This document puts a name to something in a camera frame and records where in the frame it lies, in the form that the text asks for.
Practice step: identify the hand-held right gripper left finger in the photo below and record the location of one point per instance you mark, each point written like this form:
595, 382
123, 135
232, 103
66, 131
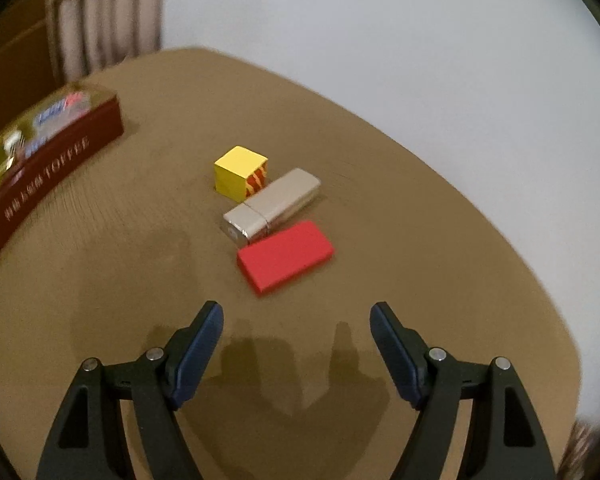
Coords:
195, 355

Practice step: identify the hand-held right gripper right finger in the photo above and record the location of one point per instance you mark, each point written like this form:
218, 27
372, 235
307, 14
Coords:
397, 355

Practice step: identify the red rectangular box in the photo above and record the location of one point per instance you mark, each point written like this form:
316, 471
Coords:
285, 255

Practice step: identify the beige rectangular box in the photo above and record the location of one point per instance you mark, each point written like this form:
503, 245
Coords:
275, 205

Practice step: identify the yellow cube box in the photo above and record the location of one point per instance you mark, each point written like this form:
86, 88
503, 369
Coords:
237, 172

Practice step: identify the gold and maroon tin box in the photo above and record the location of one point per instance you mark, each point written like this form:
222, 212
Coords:
55, 180

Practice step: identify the clear box blue red label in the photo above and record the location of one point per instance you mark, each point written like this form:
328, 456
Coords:
62, 108

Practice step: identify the striped beige curtain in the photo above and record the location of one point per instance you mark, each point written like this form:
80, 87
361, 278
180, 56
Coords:
582, 452
105, 15

